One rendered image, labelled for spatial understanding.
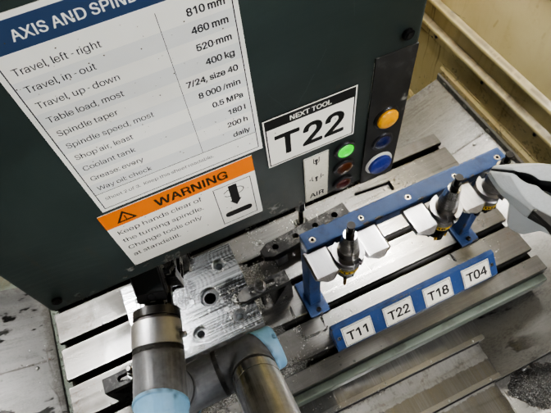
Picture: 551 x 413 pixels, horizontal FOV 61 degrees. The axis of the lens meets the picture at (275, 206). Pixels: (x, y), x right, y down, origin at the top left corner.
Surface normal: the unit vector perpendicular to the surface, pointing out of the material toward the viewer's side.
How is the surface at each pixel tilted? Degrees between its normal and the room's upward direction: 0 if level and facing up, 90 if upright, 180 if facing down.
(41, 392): 24
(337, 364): 0
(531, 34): 90
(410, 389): 8
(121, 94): 90
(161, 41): 90
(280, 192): 90
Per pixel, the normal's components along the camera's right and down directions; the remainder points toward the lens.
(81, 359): -0.08, -0.52
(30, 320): 0.29, -0.63
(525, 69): -0.91, 0.39
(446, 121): -0.45, -0.31
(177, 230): 0.41, 0.76
